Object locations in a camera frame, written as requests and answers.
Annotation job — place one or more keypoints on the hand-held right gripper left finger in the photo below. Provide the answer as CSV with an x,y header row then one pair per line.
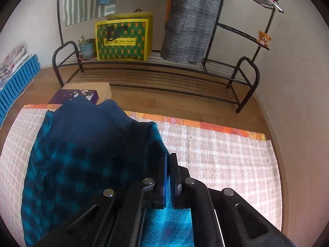
x,y
163,185

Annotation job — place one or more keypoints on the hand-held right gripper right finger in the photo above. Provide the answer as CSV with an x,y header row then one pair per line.
x,y
174,182

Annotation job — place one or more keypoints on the teal plaid jacket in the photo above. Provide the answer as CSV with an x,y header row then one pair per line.
x,y
90,146

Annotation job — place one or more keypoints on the black metal clothes rack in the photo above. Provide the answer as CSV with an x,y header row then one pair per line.
x,y
246,87

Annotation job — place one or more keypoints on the pink checked blanket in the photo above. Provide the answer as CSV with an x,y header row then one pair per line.
x,y
218,159

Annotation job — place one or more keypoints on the orange patterned mat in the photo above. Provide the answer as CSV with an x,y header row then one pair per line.
x,y
218,128

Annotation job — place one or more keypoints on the purple floral box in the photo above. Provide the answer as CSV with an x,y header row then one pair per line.
x,y
74,96

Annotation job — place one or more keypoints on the yellow green patterned bag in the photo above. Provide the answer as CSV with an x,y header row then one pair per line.
x,y
108,52

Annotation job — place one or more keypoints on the grey plaid coat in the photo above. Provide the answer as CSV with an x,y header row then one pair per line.
x,y
190,30

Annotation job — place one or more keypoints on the potted plant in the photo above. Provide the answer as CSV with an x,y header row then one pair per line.
x,y
87,50

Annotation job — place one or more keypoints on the small teddy bear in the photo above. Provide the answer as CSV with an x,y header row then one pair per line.
x,y
264,39

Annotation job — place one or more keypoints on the blue slatted crate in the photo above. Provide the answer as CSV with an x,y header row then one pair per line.
x,y
15,87

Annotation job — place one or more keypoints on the floral bedding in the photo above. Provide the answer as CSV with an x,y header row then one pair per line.
x,y
12,59

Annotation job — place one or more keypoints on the green striped white towel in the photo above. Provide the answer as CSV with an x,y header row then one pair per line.
x,y
77,5

